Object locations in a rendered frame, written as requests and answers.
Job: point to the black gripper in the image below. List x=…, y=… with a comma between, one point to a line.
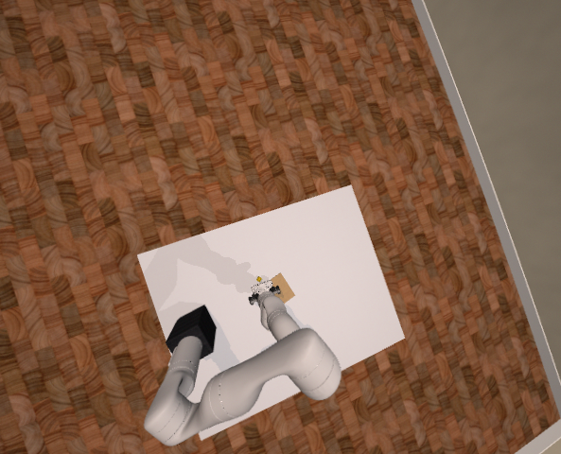
x=254, y=296

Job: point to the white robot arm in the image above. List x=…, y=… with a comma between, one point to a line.
x=301, y=354

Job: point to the tan square mat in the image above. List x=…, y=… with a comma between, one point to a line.
x=286, y=292

